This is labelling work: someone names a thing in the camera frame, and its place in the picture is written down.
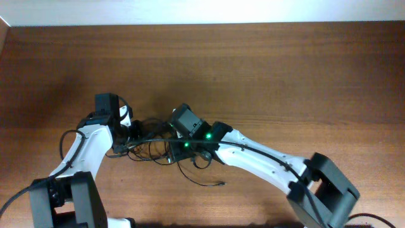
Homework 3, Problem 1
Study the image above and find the black cable bundle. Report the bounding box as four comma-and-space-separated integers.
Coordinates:
105, 117, 178, 167

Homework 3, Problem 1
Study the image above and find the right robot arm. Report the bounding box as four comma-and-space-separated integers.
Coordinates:
168, 104, 360, 227

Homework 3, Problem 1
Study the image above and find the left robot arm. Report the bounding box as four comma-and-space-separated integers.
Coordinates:
29, 93, 136, 228

